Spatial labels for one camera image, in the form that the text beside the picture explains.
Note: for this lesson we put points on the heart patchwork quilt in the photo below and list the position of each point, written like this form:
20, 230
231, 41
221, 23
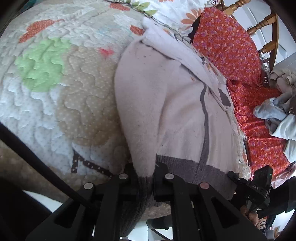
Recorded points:
58, 63

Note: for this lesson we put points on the pile of grey clothes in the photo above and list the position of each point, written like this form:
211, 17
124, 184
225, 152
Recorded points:
279, 112

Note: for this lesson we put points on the wooden chair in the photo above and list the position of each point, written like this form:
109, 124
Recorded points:
260, 22

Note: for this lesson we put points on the pale pink knit sweater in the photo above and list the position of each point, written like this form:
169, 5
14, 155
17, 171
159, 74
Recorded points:
175, 109

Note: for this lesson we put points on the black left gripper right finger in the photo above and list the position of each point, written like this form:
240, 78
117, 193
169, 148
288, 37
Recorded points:
199, 212

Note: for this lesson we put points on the red floral bedsheet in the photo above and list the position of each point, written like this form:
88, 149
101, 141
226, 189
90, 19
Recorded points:
229, 47

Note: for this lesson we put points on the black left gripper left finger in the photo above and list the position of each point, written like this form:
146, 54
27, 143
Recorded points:
98, 218

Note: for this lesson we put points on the right hand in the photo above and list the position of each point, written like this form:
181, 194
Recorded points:
253, 217

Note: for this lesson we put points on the white floral pillow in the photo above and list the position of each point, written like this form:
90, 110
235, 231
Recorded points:
179, 15

